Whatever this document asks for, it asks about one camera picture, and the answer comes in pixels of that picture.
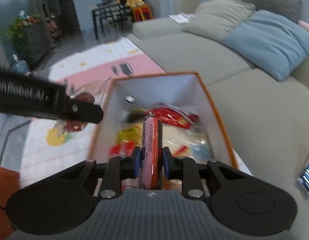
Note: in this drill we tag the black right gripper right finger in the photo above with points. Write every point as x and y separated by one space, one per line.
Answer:
237 200

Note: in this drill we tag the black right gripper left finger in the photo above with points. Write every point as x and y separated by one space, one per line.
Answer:
65 200

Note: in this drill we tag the red date snack bag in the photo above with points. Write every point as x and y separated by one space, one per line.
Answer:
69 119

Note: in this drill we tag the bagged sliced white bread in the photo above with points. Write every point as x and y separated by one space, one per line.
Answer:
175 137

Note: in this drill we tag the pink sausage stick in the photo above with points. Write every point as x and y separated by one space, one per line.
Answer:
150 174

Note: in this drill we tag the yellow waffle snack bag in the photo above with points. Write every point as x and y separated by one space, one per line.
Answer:
130 133

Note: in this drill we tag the red silver snack bag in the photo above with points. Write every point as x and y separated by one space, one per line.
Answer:
174 116

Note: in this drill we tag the peanut snack bag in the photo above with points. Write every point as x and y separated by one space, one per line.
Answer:
124 148

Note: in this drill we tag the black yellow snack packet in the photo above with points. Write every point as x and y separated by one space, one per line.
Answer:
135 115

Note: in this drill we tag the blue water jug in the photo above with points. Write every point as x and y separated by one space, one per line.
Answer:
19 66

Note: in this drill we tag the pink white checkered mat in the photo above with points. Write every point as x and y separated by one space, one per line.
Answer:
50 146

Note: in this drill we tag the dark grey cabinet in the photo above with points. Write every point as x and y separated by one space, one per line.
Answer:
38 42

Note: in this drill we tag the green potted plant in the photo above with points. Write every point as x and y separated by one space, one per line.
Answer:
16 31

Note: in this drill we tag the beige fabric sofa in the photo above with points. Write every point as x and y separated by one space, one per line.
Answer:
267 120

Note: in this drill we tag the orange white cardboard box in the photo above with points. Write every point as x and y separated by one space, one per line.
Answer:
185 90

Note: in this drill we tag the dark dining table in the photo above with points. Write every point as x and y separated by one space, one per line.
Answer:
113 13

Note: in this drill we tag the orange stool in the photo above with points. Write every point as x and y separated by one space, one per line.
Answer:
142 13

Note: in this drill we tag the light blue cushion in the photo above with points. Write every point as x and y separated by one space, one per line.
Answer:
271 42

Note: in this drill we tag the magazine on sofa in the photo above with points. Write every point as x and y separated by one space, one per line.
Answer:
182 18

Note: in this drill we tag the beige cushion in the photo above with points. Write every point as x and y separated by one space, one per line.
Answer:
214 19

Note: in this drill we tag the grey cushion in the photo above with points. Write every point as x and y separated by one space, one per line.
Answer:
290 9

